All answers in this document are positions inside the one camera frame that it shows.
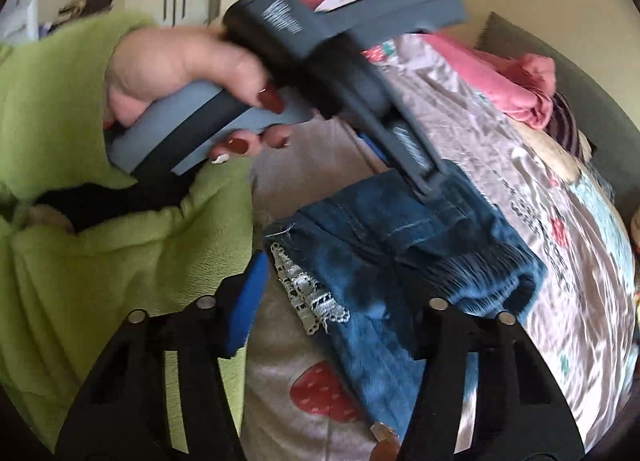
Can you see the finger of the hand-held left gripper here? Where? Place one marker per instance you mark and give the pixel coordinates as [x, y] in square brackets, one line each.
[410, 151]

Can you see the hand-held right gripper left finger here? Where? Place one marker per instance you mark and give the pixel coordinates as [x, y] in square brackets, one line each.
[247, 296]

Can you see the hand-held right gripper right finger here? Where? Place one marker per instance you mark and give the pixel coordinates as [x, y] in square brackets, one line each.
[440, 341]

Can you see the blue denim pants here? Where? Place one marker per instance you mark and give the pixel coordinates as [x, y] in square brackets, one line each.
[380, 251]

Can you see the person's left forearm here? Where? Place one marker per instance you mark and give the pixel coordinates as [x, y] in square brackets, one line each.
[50, 101]

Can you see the person's left hand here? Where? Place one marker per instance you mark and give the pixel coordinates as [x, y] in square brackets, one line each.
[170, 66]

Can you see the pink printed bedspread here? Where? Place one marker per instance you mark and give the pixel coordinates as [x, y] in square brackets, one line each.
[500, 156]

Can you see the pink blanket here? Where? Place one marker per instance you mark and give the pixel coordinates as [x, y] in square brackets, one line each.
[500, 86]

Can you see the person's green fleece clothing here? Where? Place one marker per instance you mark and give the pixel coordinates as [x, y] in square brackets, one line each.
[100, 266]

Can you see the purple striped cloth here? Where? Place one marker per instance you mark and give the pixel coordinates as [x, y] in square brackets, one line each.
[567, 126]

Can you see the dark green headboard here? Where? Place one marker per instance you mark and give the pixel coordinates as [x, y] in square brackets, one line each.
[590, 91]

